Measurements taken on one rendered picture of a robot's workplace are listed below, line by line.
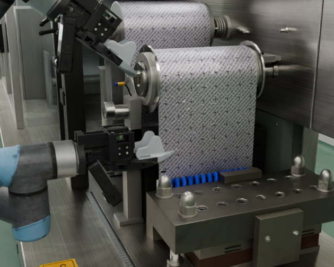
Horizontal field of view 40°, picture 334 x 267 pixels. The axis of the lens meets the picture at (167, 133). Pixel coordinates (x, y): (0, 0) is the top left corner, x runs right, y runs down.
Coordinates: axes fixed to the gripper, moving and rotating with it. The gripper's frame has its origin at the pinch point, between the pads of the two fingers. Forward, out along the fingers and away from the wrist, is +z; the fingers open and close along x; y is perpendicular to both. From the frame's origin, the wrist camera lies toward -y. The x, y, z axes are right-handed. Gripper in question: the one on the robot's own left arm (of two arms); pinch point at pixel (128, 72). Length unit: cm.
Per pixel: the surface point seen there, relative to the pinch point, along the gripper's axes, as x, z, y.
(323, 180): -21.4, 41.1, 6.0
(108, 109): 3.0, 2.3, -8.9
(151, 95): -3.7, 5.7, -1.1
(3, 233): 185, 59, -115
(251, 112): -4.8, 27.5, 9.8
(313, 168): 9, 65, 12
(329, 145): 241, 284, 79
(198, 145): -4.8, 21.3, -3.5
